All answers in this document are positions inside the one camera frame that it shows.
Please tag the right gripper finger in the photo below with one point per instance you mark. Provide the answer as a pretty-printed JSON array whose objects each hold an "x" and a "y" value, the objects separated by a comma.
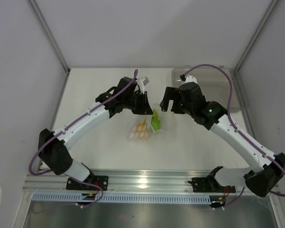
[
  {"x": 177, "y": 106},
  {"x": 170, "y": 94}
]

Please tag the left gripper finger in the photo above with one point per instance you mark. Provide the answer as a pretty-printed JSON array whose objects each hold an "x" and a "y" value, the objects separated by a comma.
[
  {"x": 106, "y": 95},
  {"x": 140, "y": 104}
]

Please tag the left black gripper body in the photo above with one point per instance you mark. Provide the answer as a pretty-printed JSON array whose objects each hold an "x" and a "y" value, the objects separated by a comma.
[{"x": 129, "y": 101}]

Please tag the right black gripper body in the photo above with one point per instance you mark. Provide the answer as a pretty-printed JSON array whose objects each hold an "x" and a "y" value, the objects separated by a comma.
[{"x": 186, "y": 108}]

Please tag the clear zip top bag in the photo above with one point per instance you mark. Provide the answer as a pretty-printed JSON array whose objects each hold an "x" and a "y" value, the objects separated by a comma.
[{"x": 168, "y": 125}]

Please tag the round green lime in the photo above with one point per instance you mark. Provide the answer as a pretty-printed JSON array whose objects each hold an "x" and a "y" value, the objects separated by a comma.
[{"x": 156, "y": 124}]

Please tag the orange fruit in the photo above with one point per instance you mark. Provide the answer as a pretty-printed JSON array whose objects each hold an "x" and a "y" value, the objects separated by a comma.
[{"x": 142, "y": 129}]

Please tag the green pear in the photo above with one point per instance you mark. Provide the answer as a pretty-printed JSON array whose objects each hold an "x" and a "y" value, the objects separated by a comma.
[{"x": 155, "y": 114}]

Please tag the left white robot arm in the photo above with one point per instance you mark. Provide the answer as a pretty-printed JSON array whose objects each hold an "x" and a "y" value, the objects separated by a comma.
[{"x": 54, "y": 146}]

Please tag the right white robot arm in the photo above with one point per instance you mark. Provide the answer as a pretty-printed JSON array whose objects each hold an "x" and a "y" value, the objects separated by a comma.
[{"x": 265, "y": 168}]

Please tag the clear plastic food container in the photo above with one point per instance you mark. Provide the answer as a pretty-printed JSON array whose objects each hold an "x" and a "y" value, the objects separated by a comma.
[{"x": 215, "y": 87}]

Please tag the aluminium mounting rail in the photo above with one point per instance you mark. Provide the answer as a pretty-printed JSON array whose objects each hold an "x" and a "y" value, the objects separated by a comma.
[{"x": 124, "y": 181}]

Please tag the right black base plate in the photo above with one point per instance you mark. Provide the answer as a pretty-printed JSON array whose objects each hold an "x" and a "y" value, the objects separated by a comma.
[{"x": 205, "y": 185}]

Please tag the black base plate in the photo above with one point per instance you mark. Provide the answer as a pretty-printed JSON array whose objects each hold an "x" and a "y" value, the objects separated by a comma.
[
  {"x": 205, "y": 185},
  {"x": 89, "y": 183}
]

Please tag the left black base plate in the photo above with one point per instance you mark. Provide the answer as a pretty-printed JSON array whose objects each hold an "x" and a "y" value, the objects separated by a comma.
[{"x": 89, "y": 183}]

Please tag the slotted white cable duct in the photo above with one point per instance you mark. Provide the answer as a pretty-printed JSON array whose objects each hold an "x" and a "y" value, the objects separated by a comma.
[{"x": 123, "y": 198}]

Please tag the left aluminium frame post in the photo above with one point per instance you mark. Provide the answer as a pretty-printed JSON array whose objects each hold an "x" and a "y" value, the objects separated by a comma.
[{"x": 48, "y": 33}]

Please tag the aluminium frame post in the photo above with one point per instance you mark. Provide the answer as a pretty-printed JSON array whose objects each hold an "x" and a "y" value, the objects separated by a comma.
[
  {"x": 48, "y": 33},
  {"x": 268, "y": 14}
]

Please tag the right aluminium frame post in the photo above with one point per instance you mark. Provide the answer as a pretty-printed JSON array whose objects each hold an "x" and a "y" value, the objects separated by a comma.
[{"x": 268, "y": 14}]

